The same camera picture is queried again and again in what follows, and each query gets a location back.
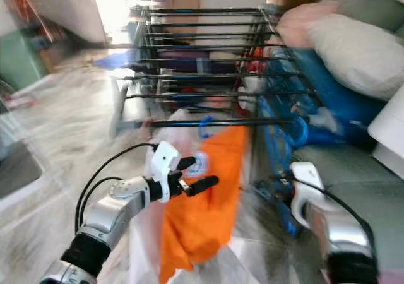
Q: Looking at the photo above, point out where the black metal drying rack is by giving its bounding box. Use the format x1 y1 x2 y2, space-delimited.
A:
117 6 323 133

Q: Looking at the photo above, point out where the green panel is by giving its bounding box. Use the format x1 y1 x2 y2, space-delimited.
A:
0 30 42 90

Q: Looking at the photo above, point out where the pink pillow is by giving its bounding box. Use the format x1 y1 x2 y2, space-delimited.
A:
276 0 342 48

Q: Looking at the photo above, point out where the grey leather sofa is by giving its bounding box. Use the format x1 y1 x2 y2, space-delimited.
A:
240 0 404 284

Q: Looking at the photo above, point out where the blue sheet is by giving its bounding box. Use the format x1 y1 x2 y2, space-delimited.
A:
265 44 386 147

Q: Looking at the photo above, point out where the pink paper sheet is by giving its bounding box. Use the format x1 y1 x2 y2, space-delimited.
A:
379 271 404 284

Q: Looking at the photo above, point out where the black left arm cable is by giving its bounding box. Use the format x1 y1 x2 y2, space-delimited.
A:
74 143 158 234

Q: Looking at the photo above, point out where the blue plastic hanger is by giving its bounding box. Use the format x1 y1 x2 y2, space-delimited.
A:
197 115 218 139
290 117 310 147

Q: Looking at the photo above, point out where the white cardboard box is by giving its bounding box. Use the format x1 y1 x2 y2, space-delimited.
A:
367 98 404 180

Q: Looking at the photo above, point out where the blue floor mat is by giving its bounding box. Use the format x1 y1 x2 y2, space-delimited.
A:
92 49 140 70

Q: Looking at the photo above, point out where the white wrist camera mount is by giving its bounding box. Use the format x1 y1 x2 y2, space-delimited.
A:
151 141 181 204
290 162 326 229

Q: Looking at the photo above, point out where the orange shirt with badge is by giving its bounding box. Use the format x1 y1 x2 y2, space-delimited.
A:
159 125 250 284

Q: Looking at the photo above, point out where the cream pillow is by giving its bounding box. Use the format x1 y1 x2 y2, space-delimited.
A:
306 14 404 102

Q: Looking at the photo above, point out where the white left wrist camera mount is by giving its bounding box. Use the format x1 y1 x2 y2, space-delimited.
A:
151 141 181 204

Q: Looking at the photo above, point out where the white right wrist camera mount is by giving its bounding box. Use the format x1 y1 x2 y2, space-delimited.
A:
290 162 326 229

